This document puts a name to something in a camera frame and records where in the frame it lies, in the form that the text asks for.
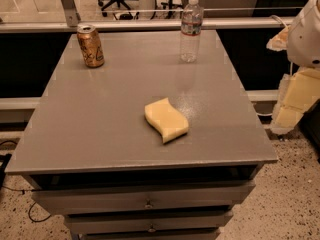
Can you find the grey metal support post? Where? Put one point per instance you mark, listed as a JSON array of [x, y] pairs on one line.
[[71, 14]]

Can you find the grey drawer cabinet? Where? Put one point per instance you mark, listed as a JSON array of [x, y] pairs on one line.
[[91, 156]]

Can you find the yellow wavy sponge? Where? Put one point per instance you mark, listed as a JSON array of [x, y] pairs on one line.
[[166, 119]]

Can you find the drawer metal knob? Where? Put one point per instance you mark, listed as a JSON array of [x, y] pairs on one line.
[[148, 205], [151, 229]]

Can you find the top drawer metal knob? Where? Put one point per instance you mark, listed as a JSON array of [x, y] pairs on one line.
[[148, 205]]

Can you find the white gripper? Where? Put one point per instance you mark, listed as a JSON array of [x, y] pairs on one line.
[[306, 41]]

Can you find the gold soda can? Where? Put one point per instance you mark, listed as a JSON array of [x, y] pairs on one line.
[[90, 45]]

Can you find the clear plastic water bottle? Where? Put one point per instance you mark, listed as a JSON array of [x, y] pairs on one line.
[[191, 25]]

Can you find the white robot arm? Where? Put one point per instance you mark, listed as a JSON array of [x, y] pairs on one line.
[[303, 43]]

